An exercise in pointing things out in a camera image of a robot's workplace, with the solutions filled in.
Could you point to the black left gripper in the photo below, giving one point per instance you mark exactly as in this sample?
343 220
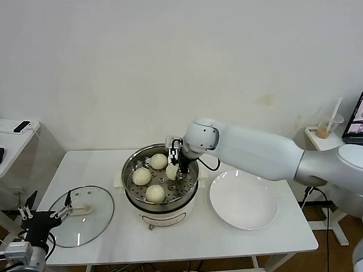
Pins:
39 223

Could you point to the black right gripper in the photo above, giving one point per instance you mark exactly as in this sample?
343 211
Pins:
183 163

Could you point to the white steamed baozi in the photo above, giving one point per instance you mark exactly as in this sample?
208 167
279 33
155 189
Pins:
142 176
158 161
170 172
155 193

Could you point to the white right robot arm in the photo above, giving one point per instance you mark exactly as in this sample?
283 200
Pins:
258 153

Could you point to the stainless steel steamer basket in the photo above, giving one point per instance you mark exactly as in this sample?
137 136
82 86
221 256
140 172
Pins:
182 195

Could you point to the steel steamer pot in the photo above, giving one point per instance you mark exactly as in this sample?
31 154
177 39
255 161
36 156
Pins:
166 219

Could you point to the white side table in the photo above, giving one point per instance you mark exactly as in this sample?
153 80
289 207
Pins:
11 154
324 144

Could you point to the white round plate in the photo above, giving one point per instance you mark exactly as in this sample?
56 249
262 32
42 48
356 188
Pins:
241 203

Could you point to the black and white phone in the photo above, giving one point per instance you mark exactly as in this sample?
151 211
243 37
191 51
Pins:
22 127

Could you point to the clear plastic drink cup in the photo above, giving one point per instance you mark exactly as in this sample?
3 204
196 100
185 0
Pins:
324 132

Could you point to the white drinking straw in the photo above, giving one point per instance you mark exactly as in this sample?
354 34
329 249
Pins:
336 110

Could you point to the open laptop computer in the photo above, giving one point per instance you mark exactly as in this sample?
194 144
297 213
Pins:
361 118

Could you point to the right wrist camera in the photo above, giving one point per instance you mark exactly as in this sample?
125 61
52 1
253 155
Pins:
173 141

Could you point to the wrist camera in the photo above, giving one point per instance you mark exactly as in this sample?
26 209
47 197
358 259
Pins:
16 251
173 141

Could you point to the white wall socket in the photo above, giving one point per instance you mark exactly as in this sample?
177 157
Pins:
20 192

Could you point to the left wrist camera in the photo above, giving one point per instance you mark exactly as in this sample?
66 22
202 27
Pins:
16 251

